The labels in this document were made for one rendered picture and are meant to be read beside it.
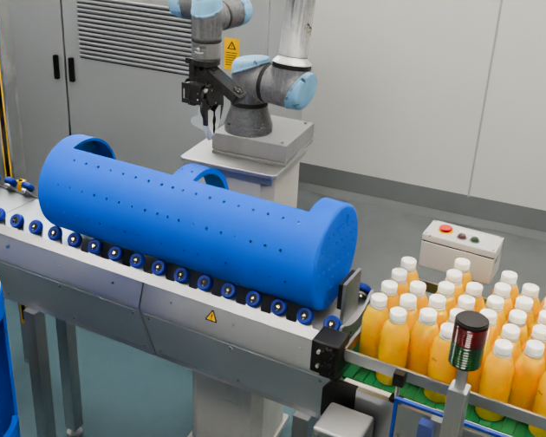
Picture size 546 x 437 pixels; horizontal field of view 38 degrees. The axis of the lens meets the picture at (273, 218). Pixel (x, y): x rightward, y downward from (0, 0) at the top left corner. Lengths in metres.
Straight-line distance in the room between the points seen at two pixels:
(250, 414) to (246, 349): 0.75
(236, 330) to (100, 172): 0.57
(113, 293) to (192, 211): 0.41
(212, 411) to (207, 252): 1.00
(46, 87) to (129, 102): 0.49
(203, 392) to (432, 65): 2.53
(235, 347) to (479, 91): 2.86
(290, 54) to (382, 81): 2.48
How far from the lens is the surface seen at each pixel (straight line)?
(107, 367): 3.46
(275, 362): 2.11
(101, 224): 2.23
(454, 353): 1.56
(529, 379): 1.84
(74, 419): 3.08
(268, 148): 2.40
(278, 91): 2.33
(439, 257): 2.20
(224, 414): 2.91
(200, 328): 2.18
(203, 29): 1.96
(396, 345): 1.86
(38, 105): 4.30
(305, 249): 1.91
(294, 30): 2.31
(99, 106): 4.08
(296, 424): 2.25
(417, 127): 4.79
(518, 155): 4.75
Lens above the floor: 2.07
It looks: 26 degrees down
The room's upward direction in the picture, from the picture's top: 3 degrees clockwise
